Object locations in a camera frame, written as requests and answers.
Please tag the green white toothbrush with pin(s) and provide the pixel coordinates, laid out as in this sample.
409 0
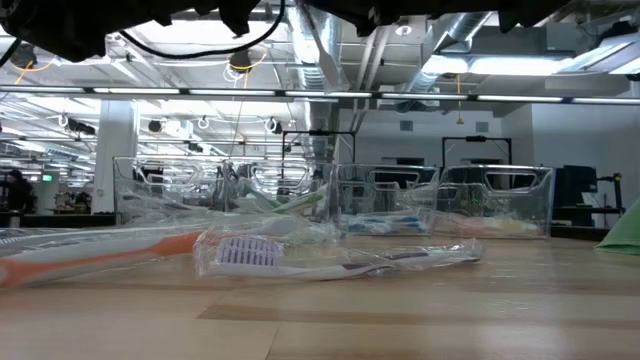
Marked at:
310 232
300 204

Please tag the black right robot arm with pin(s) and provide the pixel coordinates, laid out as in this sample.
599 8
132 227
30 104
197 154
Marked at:
515 12

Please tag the round ceiling sensor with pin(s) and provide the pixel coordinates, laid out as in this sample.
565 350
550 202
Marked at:
403 30

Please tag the overhead LED light bar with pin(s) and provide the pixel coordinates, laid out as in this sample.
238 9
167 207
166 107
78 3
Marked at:
425 96

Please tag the white pillar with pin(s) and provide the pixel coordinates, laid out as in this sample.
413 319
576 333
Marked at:
115 150

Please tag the green exit sign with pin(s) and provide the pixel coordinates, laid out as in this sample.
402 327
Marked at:
47 177

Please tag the clear plastic bin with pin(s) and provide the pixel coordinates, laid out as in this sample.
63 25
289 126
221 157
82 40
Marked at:
320 175
350 200
120 190
542 200

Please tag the person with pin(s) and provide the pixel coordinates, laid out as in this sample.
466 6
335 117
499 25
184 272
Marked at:
17 192

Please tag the black machine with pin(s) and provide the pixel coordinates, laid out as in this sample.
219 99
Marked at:
575 190

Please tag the green cloth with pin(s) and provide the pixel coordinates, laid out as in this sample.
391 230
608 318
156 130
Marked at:
625 232

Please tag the slanted silver ceiling duct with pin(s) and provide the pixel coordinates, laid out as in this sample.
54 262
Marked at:
450 40

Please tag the wide silver ceiling duct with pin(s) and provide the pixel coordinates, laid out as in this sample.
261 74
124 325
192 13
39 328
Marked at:
322 125

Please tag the black stand frame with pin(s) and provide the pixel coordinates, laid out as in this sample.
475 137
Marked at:
445 150

